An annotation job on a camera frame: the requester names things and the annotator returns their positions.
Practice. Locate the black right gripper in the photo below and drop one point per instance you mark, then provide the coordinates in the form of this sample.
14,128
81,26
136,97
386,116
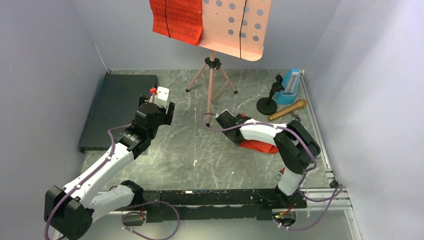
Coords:
237,142

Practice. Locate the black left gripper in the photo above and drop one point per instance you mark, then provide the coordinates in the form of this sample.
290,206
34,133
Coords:
166,117

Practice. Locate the black microphone stand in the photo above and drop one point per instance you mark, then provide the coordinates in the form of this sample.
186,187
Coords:
266,105

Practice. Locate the red sheet music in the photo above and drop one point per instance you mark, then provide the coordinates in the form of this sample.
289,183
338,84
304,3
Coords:
258,145
178,19

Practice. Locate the blue metronome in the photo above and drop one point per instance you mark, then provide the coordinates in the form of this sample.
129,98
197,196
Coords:
286,95

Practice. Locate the gold microphone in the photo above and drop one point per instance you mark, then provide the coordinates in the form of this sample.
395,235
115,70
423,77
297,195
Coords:
297,105

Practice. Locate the pink music stand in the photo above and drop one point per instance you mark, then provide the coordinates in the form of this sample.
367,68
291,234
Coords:
236,28

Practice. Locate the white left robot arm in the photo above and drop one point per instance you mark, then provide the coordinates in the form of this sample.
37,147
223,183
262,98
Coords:
72,209

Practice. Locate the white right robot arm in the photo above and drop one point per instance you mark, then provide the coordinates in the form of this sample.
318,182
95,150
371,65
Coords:
293,142

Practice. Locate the dark blue audio receiver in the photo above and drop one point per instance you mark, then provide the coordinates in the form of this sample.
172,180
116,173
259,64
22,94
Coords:
114,105

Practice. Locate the small black hammer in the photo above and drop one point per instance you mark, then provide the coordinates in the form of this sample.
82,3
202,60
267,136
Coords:
295,117

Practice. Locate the red adjustable wrench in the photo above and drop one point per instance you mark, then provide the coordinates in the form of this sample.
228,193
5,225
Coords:
279,174

